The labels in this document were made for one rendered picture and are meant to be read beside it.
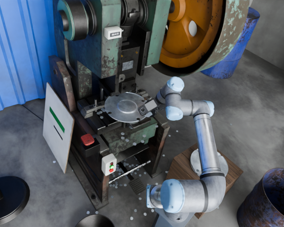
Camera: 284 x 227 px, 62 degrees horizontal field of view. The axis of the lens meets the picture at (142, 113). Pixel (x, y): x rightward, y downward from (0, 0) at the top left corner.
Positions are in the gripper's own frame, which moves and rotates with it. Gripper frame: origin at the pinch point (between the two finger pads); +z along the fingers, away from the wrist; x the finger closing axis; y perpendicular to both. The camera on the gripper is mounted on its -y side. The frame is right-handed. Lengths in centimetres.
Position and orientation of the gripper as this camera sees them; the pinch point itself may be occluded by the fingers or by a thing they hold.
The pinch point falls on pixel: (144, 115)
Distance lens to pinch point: 135.7
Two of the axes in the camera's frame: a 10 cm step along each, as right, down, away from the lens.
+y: 7.7, -3.6, 5.2
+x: -5.2, -8.4, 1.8
